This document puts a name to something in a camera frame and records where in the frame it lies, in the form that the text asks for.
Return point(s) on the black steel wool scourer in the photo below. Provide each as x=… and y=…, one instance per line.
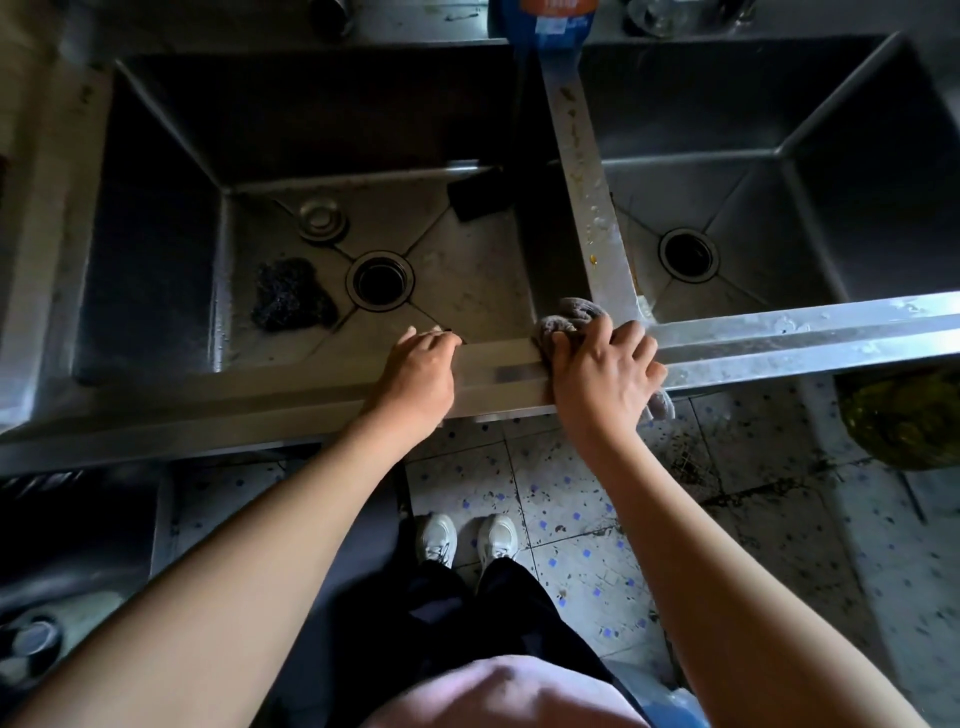
x=289, y=296

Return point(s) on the person's left forearm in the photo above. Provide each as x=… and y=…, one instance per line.
x=225, y=600

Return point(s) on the blue dish soap bottle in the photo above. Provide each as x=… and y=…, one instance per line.
x=544, y=22

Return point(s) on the person's right hand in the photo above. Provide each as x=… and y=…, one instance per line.
x=607, y=382

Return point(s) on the person's left white shoe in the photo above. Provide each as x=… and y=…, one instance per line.
x=437, y=540

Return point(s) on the black rectangular sponge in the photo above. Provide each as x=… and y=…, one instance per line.
x=477, y=195

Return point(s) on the yellow-green waste bag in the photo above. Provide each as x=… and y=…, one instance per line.
x=900, y=420

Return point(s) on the person's dark trousers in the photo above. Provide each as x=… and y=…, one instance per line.
x=465, y=622

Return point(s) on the person's left hand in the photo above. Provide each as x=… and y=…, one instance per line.
x=416, y=382

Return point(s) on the person's pink shirt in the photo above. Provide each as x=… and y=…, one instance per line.
x=510, y=697

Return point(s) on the person's right white shoe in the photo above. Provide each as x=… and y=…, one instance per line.
x=498, y=538

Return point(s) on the curved steel faucet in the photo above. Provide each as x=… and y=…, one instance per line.
x=331, y=16

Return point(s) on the blue plastic bag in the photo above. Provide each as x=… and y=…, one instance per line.
x=660, y=701

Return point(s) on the person's white shoe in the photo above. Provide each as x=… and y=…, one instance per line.
x=498, y=538
x=437, y=540

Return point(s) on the stainless steel double sink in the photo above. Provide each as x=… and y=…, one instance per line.
x=750, y=112

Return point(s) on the person's right forearm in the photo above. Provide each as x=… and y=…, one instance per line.
x=750, y=600

